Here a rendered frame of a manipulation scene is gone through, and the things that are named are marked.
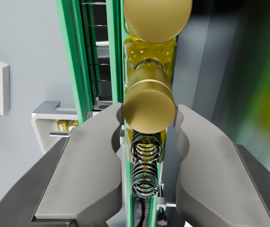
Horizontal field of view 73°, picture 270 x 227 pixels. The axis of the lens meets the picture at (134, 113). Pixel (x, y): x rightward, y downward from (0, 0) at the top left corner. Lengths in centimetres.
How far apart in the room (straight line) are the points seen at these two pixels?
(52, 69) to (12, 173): 57
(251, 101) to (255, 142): 5
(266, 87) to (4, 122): 78
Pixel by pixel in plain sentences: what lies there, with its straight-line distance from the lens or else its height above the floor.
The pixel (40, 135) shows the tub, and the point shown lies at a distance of 65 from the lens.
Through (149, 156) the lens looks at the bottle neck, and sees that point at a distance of 18.
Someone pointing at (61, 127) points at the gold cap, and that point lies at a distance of 64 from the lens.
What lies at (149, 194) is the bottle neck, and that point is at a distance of 22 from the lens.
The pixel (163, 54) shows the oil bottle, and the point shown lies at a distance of 18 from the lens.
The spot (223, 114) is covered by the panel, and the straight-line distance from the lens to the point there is 31.
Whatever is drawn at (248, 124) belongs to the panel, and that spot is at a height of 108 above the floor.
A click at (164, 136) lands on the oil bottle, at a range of 25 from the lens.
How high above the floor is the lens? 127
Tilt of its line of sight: 58 degrees down
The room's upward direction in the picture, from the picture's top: 173 degrees counter-clockwise
